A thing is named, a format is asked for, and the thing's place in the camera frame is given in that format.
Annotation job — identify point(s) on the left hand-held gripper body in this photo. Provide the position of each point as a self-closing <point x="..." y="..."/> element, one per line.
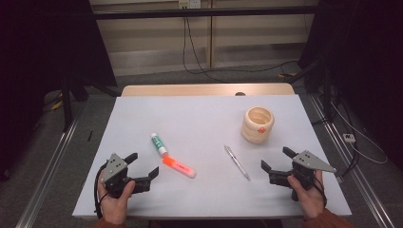
<point x="114" y="169"/>

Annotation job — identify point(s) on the yellow floor tape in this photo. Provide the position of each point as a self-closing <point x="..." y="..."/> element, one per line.
<point x="286" y="75"/>
<point x="57" y="105"/>

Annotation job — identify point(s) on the aluminium floor rail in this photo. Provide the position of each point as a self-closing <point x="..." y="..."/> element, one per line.
<point x="47" y="177"/>
<point x="355" y="171"/>

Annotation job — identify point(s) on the orange highlighter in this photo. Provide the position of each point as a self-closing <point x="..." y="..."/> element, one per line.
<point x="179" y="167"/>

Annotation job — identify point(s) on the white wall socket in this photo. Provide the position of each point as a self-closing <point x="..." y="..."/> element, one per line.
<point x="189" y="3"/>

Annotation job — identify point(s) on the silver pen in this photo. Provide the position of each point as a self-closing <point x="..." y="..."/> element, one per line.
<point x="237" y="162"/>

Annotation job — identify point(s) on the white power strip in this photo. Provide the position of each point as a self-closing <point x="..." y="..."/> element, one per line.
<point x="349" y="138"/>

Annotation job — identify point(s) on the person's right hand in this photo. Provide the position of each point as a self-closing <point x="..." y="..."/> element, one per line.
<point x="312" y="202"/>

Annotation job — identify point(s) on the person's left hand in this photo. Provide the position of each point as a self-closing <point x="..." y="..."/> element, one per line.
<point x="114" y="209"/>

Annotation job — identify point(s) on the black metal stand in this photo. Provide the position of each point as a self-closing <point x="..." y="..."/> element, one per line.
<point x="67" y="107"/>
<point x="326" y="95"/>

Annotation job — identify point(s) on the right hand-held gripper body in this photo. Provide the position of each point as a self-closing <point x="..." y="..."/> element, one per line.
<point x="304" y="164"/>

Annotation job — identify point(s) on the wooden table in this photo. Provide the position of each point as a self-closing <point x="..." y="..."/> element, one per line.
<point x="190" y="90"/>

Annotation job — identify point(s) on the white and green glue stick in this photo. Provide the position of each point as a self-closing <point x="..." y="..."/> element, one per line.
<point x="159" y="145"/>

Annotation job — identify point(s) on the black curtain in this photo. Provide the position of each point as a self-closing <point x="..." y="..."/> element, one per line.
<point x="364" y="63"/>
<point x="38" y="57"/>

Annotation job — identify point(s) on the black horizontal bar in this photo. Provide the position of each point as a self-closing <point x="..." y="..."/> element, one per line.
<point x="221" y="12"/>

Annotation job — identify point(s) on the small black floor strip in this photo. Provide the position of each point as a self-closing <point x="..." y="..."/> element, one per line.
<point x="90" y="136"/>

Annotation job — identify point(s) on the white table mat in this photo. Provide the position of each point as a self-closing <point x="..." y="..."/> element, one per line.
<point x="202" y="117"/>

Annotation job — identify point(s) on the wooden pen holder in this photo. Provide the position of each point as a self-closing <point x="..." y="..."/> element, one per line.
<point x="253" y="134"/>

